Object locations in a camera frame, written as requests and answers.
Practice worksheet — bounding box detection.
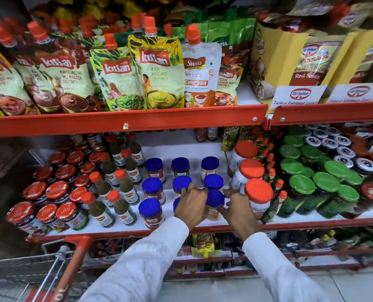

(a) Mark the person's left hand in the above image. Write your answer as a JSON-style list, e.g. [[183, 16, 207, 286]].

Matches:
[[174, 183, 210, 232]]

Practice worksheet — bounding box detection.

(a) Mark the person's right hand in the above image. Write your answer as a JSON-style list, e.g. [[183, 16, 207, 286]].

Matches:
[[218, 189, 263, 241]]

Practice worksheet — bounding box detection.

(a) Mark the blue-lidded spice jar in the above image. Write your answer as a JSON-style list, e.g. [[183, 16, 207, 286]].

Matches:
[[205, 189, 225, 221]]

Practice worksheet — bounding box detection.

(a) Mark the person's left forearm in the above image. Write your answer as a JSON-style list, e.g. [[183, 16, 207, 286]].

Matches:
[[78, 216, 190, 302]]

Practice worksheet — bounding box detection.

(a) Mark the person's right forearm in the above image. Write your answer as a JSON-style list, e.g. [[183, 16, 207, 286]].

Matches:
[[242, 232, 332, 302]]

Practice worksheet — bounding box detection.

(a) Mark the white jar with orange lid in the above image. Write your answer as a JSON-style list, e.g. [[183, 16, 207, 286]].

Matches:
[[244, 178, 274, 221], [227, 141, 259, 178], [231, 159, 266, 190]]

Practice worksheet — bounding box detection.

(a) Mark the yellow sauce sachet pack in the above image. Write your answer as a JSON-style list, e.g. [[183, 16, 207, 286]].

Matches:
[[190, 233, 216, 259]]

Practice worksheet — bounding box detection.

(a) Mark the cluster of blue-lidded jars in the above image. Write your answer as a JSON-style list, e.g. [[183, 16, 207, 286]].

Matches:
[[138, 156, 225, 229]]

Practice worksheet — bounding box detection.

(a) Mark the row of dark orange-capped bottles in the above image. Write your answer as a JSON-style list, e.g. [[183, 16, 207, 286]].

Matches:
[[259, 130, 288, 224]]

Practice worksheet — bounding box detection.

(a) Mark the yellow and black packet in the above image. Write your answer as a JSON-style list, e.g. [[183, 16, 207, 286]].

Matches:
[[221, 126, 240, 152]]

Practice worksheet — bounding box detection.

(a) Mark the group of green sauce bottles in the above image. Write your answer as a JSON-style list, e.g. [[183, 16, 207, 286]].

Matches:
[[80, 132, 146, 229]]

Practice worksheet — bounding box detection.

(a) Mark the red shelf edge under jars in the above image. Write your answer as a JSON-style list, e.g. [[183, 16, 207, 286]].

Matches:
[[26, 216, 373, 244]]

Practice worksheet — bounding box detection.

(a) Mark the long red shelf edge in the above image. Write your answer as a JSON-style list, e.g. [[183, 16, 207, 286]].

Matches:
[[0, 104, 269, 139]]

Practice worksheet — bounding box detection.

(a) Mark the cluster of green-lidded jars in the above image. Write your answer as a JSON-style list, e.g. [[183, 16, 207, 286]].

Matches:
[[276, 126, 363, 219]]

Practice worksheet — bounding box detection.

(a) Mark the red bottom shelf edge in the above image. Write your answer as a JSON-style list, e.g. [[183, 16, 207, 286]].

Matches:
[[167, 248, 373, 279]]

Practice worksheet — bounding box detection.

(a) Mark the white orange-capped sauce pouch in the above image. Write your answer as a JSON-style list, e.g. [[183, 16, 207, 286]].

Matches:
[[181, 24, 222, 108]]

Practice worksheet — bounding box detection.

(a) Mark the cluster of white-lidded dark jars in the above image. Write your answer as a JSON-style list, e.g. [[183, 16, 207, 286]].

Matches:
[[303, 122, 373, 177]]

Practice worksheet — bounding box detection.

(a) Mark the white shelf label card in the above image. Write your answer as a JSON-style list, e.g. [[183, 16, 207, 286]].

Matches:
[[326, 82, 373, 103], [269, 85, 328, 111]]

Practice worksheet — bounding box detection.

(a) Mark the cluster of red-lidded jars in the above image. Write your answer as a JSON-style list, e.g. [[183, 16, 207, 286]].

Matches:
[[5, 139, 105, 237]]

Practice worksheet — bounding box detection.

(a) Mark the short red shelf edge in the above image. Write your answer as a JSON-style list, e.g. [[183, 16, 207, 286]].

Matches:
[[269, 100, 373, 127]]

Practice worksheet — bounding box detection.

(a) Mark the row of green sauce packets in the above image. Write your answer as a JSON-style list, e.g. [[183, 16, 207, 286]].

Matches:
[[172, 9, 257, 107]]

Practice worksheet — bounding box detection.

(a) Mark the yellow cardboard display carton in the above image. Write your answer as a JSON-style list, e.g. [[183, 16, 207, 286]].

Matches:
[[249, 21, 310, 105], [326, 27, 373, 87]]

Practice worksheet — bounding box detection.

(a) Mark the row of orange-capped chutney pouches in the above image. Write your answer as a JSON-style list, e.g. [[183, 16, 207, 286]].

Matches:
[[0, 14, 187, 117]]

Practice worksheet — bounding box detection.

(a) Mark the beige red pasta sauce pouch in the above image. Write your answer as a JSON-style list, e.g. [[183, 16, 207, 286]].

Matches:
[[289, 41, 345, 87]]

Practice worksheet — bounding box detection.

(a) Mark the pile of yellow orange packets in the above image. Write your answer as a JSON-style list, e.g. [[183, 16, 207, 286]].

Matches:
[[29, 0, 256, 27]]

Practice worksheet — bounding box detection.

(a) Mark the shopping cart with red handle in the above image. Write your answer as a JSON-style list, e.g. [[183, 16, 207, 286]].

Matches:
[[0, 235, 95, 302]]

